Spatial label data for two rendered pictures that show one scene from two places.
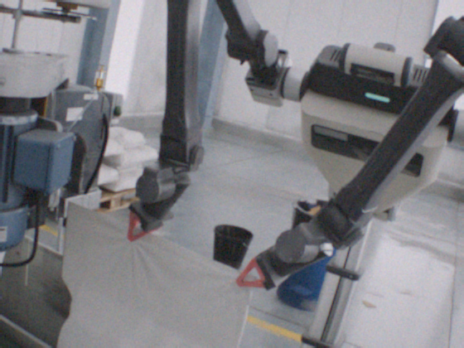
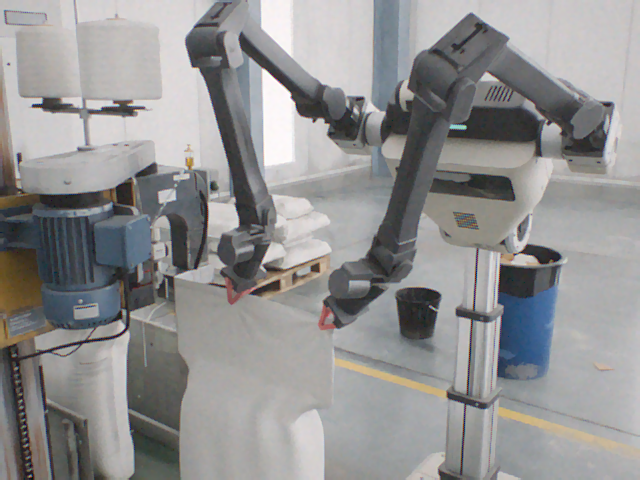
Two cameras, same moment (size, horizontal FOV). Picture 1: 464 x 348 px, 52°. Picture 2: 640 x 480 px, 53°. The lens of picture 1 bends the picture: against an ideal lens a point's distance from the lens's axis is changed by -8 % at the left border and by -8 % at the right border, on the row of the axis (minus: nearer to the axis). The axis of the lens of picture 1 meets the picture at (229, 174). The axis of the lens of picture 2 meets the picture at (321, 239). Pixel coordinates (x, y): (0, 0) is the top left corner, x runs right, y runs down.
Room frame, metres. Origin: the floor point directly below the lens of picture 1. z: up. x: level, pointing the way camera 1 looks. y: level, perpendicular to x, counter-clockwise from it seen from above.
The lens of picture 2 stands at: (-0.33, -0.34, 1.58)
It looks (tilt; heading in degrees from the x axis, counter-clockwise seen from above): 14 degrees down; 12
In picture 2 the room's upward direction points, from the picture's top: straight up
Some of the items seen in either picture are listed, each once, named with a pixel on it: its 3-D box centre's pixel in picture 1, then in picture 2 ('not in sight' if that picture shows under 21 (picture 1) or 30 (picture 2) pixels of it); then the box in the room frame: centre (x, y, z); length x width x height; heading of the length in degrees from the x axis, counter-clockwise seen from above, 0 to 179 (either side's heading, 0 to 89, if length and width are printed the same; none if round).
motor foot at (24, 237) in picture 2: not in sight; (35, 228); (0.80, 0.51, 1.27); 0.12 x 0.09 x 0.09; 157
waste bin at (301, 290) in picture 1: (316, 255); (515, 310); (3.19, -0.67, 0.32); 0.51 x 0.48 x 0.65; 157
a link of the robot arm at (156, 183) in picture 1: (167, 170); (245, 234); (0.99, 0.12, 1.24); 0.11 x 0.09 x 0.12; 156
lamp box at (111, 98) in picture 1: (106, 108); (204, 184); (1.34, 0.36, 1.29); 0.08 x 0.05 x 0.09; 67
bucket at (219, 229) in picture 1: (230, 248); (417, 313); (3.53, -0.11, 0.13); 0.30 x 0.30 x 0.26
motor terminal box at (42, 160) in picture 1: (44, 166); (124, 246); (0.81, 0.31, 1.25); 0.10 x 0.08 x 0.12; 2
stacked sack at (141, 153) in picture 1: (123, 152); (288, 223); (4.52, 0.99, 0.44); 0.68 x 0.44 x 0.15; 157
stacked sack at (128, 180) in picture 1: (120, 177); (290, 252); (4.52, 0.98, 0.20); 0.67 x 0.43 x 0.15; 157
